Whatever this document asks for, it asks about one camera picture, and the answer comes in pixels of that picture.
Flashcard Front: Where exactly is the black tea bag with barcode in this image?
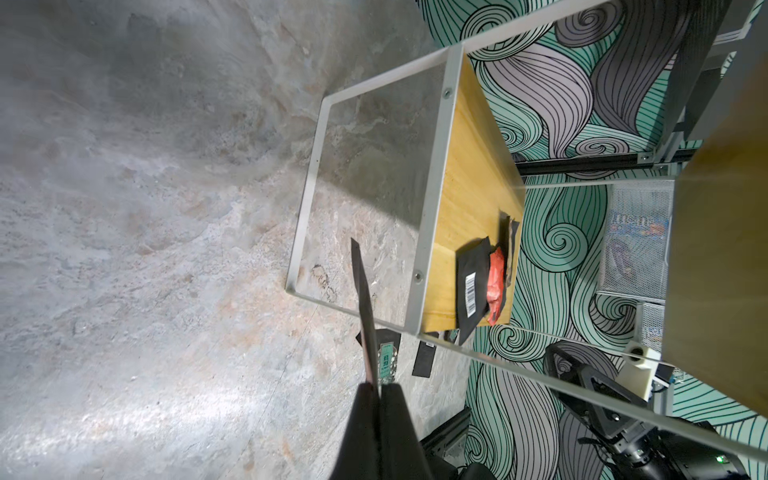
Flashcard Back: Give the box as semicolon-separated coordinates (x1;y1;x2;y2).
412;341;437;378

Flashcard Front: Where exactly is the jasmine tea bag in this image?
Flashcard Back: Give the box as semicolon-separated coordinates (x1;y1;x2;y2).
376;329;401;385

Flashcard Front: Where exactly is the white wooden two-tier shelf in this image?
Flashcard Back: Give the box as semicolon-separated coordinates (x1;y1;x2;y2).
287;1;764;479

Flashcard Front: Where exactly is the oolong tea bag shelf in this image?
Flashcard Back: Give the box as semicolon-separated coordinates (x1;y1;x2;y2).
499;212;520;288

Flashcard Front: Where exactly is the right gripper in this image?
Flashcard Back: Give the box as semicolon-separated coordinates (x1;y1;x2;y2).
545;344;749;479

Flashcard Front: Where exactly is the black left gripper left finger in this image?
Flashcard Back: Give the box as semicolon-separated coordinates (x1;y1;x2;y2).
330;383;380;480

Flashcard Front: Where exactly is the red tea bag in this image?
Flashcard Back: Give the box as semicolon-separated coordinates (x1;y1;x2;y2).
486;247;506;326

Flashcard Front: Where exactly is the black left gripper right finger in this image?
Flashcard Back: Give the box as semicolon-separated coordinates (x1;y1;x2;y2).
380;384;433;480

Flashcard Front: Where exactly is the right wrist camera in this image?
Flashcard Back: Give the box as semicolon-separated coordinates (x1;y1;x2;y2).
616;341;661;401

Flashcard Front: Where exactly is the clear wall bin upper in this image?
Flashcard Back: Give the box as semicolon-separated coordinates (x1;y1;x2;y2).
598;180;674;305

